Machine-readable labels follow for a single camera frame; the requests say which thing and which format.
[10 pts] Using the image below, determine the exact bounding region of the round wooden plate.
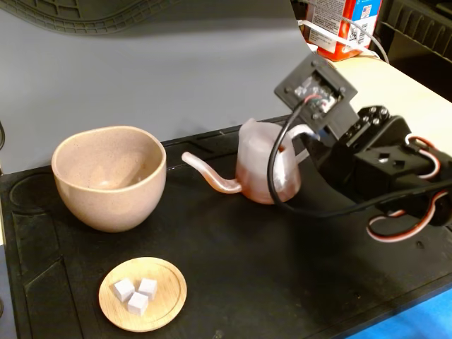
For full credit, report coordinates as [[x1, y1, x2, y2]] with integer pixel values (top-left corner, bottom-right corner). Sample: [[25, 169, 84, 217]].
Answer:
[[98, 256, 188, 333]]

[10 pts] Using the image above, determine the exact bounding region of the black camera cable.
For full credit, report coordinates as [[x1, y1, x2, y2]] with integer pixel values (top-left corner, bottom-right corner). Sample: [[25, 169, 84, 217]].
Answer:
[[266, 100, 452, 216]]

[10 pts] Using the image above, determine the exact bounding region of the red and white carton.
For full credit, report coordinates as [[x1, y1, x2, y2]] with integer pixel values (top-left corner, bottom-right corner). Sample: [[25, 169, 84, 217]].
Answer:
[[303, 0, 384, 59]]

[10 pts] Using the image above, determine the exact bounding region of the red white black servo cable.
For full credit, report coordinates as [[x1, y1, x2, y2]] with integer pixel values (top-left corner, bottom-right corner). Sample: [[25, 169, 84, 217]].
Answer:
[[366, 190, 451, 245], [403, 136, 443, 182]]

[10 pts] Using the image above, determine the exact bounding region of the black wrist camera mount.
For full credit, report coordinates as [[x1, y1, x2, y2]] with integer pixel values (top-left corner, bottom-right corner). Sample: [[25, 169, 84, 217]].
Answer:
[[274, 54, 358, 130]]

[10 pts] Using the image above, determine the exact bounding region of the grey backdrop board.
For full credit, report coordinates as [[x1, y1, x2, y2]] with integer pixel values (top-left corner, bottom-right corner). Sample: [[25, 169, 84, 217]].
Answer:
[[0, 0, 311, 176]]

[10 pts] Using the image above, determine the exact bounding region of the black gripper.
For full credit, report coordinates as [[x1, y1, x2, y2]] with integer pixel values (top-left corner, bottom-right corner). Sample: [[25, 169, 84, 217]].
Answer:
[[305, 105, 439, 203]]

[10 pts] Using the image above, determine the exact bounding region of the translucent pink kettle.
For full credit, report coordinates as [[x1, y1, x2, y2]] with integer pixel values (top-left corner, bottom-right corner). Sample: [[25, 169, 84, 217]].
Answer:
[[181, 117, 319, 206]]

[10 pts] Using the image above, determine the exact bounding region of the black plastic crate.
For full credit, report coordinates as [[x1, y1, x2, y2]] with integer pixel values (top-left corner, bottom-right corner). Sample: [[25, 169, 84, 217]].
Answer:
[[374, 0, 452, 93]]

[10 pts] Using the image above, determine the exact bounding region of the grey braided cable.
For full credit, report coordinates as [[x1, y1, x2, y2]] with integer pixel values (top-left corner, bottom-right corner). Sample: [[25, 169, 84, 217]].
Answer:
[[338, 16, 391, 64]]

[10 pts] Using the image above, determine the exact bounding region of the white flat strap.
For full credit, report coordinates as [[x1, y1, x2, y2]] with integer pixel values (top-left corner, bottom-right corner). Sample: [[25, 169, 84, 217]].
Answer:
[[296, 19, 367, 57]]

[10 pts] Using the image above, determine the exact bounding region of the black work mat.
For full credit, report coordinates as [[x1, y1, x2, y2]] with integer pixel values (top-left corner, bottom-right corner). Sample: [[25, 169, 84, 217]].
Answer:
[[0, 114, 452, 339]]

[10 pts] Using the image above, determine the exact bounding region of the white cube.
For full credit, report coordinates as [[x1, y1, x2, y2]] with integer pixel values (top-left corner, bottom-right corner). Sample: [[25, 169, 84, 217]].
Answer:
[[137, 278, 158, 302], [112, 278, 136, 304], [126, 292, 150, 316]]

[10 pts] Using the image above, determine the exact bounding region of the beige ceramic bowl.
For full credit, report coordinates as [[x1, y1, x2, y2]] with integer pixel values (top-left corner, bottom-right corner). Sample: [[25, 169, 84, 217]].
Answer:
[[51, 125, 167, 233]]

